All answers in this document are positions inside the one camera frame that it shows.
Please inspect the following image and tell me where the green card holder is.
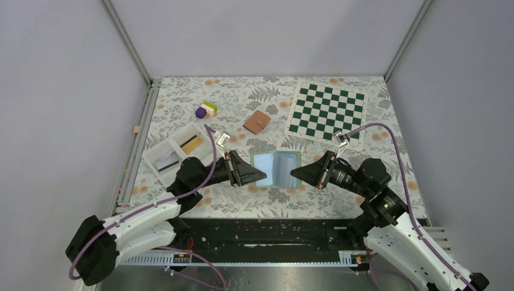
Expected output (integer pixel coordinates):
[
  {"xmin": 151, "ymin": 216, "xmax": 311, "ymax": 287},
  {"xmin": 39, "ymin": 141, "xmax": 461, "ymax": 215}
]
[{"xmin": 250, "ymin": 151, "xmax": 302, "ymax": 189}]

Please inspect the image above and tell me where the brown leather wallet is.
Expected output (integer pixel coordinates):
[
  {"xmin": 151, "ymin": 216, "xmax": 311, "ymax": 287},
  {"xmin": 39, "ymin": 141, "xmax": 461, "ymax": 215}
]
[{"xmin": 243, "ymin": 110, "xmax": 270, "ymax": 135}]

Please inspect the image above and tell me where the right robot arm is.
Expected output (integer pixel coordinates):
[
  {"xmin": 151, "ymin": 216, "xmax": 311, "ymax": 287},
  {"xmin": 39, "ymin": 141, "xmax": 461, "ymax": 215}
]
[{"xmin": 291, "ymin": 151, "xmax": 489, "ymax": 290}]

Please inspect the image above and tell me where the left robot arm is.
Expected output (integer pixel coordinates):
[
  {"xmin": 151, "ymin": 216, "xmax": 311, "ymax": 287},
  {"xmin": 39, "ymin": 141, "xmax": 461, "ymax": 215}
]
[{"xmin": 65, "ymin": 150, "xmax": 267, "ymax": 286}]

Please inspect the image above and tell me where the gold card in tray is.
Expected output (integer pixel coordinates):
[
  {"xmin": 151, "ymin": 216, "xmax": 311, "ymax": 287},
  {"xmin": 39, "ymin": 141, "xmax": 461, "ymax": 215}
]
[{"xmin": 180, "ymin": 135, "xmax": 203, "ymax": 154}]

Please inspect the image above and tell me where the grey card in tray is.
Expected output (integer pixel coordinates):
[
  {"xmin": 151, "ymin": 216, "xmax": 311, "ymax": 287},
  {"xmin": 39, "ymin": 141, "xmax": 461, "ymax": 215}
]
[{"xmin": 155, "ymin": 156, "xmax": 179, "ymax": 172}]

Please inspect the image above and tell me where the clear plastic divided tray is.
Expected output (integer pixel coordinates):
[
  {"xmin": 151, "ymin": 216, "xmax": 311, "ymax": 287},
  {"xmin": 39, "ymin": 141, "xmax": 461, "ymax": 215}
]
[{"xmin": 142, "ymin": 122, "xmax": 213, "ymax": 186}]

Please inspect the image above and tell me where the floral table cloth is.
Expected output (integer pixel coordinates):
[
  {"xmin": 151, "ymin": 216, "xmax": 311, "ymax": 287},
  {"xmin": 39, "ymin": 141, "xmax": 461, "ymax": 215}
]
[{"xmin": 144, "ymin": 76, "xmax": 428, "ymax": 218}]

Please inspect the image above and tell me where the cream toy block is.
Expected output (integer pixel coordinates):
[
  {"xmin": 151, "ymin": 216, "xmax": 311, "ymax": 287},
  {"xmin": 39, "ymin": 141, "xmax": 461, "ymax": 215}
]
[{"xmin": 201, "ymin": 104, "xmax": 216, "ymax": 116}]

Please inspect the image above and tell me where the purple toy block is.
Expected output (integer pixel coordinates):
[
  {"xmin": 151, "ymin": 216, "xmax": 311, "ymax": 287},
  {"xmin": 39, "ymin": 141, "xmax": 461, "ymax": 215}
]
[{"xmin": 195, "ymin": 107, "xmax": 208, "ymax": 119}]

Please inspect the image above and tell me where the green white chess mat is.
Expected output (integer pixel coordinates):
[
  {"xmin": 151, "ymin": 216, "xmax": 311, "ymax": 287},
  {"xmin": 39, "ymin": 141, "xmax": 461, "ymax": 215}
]
[{"xmin": 284, "ymin": 80, "xmax": 369, "ymax": 144}]

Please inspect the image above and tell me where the lime green toy block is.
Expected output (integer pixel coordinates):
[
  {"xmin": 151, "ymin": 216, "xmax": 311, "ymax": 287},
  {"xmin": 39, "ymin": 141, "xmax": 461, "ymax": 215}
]
[{"xmin": 203, "ymin": 101, "xmax": 218, "ymax": 113}]

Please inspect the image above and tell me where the perforated metal strip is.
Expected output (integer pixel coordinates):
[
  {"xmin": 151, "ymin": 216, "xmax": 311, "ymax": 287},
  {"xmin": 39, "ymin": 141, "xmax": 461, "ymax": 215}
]
[{"xmin": 120, "ymin": 251, "xmax": 367, "ymax": 267}]

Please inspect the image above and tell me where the right controller board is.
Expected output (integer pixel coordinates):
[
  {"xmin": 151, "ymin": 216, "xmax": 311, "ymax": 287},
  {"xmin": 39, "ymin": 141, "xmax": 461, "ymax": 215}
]
[{"xmin": 350, "ymin": 254, "xmax": 371, "ymax": 265}]

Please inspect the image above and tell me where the controller board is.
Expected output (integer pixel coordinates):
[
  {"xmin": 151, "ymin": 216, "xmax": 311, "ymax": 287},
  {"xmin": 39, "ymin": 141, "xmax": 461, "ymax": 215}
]
[
  {"xmin": 172, "ymin": 253, "xmax": 192, "ymax": 264},
  {"xmin": 350, "ymin": 254, "xmax": 371, "ymax": 265}
]

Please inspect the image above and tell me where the left controller board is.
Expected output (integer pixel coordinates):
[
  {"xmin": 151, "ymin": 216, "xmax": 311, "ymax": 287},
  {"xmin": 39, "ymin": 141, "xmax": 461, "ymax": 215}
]
[{"xmin": 172, "ymin": 253, "xmax": 192, "ymax": 264}]

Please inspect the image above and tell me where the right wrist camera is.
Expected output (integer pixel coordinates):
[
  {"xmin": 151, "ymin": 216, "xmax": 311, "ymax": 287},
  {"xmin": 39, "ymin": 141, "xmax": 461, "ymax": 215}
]
[{"xmin": 332, "ymin": 131, "xmax": 350, "ymax": 158}]

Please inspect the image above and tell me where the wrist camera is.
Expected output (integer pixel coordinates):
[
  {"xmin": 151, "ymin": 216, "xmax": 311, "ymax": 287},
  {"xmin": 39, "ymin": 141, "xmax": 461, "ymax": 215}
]
[
  {"xmin": 332, "ymin": 131, "xmax": 350, "ymax": 158},
  {"xmin": 214, "ymin": 131, "xmax": 231, "ymax": 158}
]

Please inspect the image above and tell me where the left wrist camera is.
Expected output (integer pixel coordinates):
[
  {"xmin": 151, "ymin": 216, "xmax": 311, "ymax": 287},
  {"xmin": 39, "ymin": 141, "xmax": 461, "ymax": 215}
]
[{"xmin": 214, "ymin": 131, "xmax": 231, "ymax": 158}]

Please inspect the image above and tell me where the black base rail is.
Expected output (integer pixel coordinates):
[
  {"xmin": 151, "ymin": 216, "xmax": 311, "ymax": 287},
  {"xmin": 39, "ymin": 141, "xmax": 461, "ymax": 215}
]
[{"xmin": 169, "ymin": 218, "xmax": 371, "ymax": 259}]

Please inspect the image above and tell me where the right aluminium frame post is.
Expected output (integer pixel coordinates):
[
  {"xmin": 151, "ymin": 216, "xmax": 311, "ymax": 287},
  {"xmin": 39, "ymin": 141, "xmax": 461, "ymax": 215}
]
[{"xmin": 383, "ymin": 0, "xmax": 434, "ymax": 84}]

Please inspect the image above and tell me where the aluminium frame post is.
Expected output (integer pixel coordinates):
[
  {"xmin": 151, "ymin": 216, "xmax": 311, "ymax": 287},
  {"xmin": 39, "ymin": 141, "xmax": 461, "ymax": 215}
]
[
  {"xmin": 383, "ymin": 0, "xmax": 434, "ymax": 84},
  {"xmin": 99, "ymin": 0, "xmax": 153, "ymax": 87}
]

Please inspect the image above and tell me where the left aluminium frame post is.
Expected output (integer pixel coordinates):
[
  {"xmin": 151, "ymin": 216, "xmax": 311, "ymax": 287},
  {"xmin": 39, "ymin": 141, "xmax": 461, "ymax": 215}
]
[{"xmin": 99, "ymin": 0, "xmax": 153, "ymax": 87}]

